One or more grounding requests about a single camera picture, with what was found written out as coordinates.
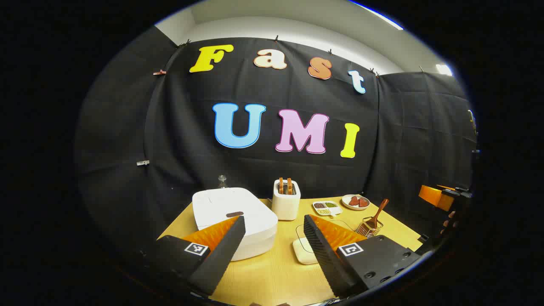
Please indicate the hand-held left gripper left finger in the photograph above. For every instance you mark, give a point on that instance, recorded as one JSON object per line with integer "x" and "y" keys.
{"x": 221, "y": 250}

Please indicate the white rice cooker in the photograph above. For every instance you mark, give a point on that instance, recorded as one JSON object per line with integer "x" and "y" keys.
{"x": 229, "y": 212}

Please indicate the white divided grain dish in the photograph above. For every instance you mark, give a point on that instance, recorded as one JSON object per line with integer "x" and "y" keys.
{"x": 327, "y": 207}

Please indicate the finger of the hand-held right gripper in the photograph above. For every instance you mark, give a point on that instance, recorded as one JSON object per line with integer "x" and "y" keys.
{"x": 433, "y": 196}

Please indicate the white toaster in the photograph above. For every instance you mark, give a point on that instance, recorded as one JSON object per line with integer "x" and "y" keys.
{"x": 285, "y": 206}

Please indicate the red meat slice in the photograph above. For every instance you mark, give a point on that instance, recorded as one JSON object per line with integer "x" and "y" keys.
{"x": 364, "y": 202}
{"x": 354, "y": 201}

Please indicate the brown wooden spoon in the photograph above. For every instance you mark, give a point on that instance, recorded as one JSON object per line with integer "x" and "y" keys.
{"x": 376, "y": 216}

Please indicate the toasted bread slice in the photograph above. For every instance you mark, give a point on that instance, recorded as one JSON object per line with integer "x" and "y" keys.
{"x": 281, "y": 185}
{"x": 289, "y": 186}

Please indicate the silver cloth clip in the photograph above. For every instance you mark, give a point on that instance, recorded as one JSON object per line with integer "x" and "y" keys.
{"x": 143, "y": 162}

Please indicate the copper cloth clip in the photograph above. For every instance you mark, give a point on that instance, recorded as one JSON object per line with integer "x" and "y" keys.
{"x": 160, "y": 72}

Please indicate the white round plate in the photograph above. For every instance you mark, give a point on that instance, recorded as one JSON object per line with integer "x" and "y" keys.
{"x": 346, "y": 203}

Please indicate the small glass bottle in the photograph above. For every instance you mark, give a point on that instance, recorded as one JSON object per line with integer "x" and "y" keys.
{"x": 222, "y": 182}

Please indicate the clear container of rice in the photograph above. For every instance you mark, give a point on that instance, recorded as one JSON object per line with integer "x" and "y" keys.
{"x": 301, "y": 250}

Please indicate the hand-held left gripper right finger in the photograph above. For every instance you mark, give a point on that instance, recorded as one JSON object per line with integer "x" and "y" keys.
{"x": 323, "y": 255}

